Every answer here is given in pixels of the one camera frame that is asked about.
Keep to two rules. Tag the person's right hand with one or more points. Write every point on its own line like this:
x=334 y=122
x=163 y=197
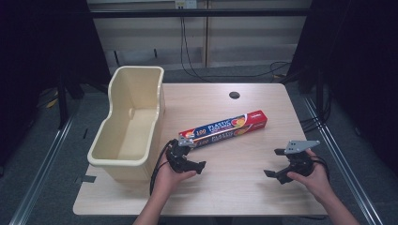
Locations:
x=316 y=181

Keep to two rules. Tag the white wall socket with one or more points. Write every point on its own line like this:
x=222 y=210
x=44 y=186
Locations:
x=186 y=3

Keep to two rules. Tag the dark curtain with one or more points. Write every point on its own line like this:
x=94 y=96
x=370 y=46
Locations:
x=37 y=62
x=359 y=62

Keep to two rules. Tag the cream plastic bin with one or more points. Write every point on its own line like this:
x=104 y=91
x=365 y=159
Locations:
x=137 y=125

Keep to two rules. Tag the red and blue plastic wrap box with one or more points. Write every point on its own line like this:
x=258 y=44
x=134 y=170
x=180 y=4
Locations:
x=225 y=128

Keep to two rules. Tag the black floor tape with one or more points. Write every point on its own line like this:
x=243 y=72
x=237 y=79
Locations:
x=87 y=179

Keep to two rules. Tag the black metal stand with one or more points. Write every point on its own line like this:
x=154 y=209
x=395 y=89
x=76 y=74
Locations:
x=63 y=103

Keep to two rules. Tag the metal floor rail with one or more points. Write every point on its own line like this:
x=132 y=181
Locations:
x=40 y=175
x=344 y=162

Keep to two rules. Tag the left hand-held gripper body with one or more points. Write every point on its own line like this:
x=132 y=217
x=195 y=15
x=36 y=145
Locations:
x=176 y=159

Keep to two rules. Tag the person's left hand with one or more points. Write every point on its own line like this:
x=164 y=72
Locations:
x=167 y=181

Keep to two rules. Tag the black horizontal bar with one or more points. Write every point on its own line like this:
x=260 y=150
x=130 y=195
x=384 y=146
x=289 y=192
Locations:
x=200 y=12

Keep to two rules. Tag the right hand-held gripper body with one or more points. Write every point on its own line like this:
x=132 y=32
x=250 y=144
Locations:
x=300 y=164

